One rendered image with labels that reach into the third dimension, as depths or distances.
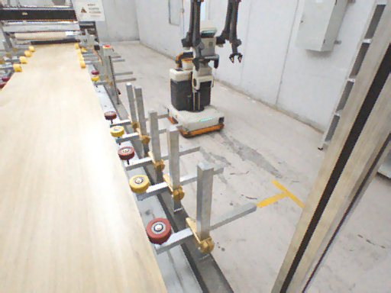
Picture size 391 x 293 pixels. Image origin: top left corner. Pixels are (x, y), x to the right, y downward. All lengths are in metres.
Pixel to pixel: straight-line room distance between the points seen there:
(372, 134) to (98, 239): 0.73
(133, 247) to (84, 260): 0.14
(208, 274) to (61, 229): 0.52
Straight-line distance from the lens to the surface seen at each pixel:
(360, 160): 0.28
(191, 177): 1.03
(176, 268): 1.02
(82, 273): 0.75
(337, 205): 0.31
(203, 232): 0.80
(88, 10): 5.20
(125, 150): 1.13
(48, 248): 0.85
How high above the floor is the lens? 1.52
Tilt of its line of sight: 32 degrees down
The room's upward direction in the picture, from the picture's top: straight up
